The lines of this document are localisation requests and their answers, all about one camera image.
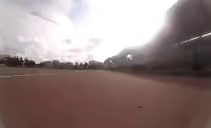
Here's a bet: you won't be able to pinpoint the large dark building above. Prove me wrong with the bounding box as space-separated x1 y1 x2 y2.
103 0 211 78

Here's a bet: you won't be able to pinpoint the row of distant trees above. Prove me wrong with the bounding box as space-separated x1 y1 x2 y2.
37 59 106 70

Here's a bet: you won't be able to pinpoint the dark bushes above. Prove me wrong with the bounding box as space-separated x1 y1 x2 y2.
2 55 37 68

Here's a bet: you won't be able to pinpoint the grey asphalt road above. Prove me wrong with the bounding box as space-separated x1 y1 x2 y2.
0 64 101 80

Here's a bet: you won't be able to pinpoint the red-brown paved path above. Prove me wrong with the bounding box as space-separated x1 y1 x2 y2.
0 69 211 128

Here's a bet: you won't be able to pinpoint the pale painted line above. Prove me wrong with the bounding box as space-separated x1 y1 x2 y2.
0 72 57 80

